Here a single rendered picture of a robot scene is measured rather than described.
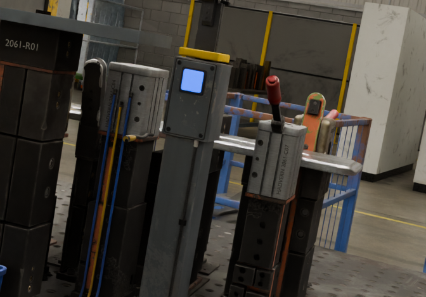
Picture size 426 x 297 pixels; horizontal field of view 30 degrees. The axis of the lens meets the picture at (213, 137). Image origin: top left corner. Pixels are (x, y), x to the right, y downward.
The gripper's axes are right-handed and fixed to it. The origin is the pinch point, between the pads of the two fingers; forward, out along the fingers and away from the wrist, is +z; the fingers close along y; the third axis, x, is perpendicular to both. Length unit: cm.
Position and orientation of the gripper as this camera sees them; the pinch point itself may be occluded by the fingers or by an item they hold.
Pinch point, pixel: (209, 26)
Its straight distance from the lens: 114.5
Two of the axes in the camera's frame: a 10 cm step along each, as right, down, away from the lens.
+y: 2.7, -0.6, 9.6
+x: -9.5, -1.9, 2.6
